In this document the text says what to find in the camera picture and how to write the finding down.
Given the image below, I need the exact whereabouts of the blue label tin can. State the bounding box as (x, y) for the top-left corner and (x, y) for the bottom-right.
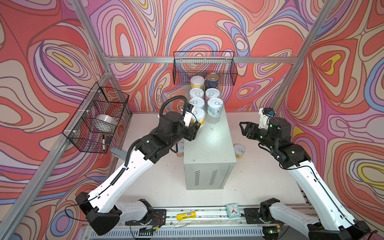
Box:
(205, 73), (221, 90)

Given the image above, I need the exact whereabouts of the yellow label tag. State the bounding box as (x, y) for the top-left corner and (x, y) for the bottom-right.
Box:
(177, 212), (197, 221)

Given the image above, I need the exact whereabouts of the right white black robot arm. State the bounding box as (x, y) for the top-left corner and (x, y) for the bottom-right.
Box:
(239, 117), (375, 240)

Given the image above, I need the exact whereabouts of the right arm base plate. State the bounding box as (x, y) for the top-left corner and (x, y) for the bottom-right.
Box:
(241, 208), (284, 225)

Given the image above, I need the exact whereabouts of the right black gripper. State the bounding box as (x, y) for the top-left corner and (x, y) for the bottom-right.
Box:
(239, 121), (277, 151)

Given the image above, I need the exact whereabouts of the small green alarm clock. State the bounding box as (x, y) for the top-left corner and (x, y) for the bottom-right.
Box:
(226, 203), (241, 219)

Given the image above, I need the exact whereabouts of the black wire basket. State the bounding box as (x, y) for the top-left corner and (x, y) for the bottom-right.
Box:
(63, 83), (129, 154)
(173, 50), (238, 86)

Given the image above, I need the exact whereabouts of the black marker pen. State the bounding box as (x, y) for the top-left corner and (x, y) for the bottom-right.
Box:
(102, 135), (106, 152)

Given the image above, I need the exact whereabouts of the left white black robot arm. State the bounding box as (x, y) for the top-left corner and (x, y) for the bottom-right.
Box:
(76, 112), (201, 236)

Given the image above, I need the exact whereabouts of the grey blue sponge block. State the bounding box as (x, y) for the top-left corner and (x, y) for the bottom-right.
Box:
(111, 148), (127, 160)

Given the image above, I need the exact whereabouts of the black wire basket back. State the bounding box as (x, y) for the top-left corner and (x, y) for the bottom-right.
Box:
(173, 50), (238, 86)

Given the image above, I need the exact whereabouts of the pink label pull-tab can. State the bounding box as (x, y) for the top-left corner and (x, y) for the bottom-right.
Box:
(189, 88), (205, 99)

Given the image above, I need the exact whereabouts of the white tape roll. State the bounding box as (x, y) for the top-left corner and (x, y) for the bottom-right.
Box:
(96, 114), (118, 126)

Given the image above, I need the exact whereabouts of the green orange peach can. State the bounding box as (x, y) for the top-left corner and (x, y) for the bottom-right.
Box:
(190, 76), (205, 90)

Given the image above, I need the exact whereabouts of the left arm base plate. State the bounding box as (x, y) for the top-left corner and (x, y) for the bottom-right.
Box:
(125, 209), (167, 227)

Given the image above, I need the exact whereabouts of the grey metal cabinet box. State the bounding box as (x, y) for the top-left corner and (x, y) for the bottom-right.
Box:
(183, 84), (238, 190)

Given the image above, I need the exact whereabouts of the black wire basket left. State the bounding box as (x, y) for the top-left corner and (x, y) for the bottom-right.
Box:
(63, 83), (129, 154)

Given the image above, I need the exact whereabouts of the yellow label can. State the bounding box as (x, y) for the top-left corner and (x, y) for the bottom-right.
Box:
(234, 144), (246, 159)

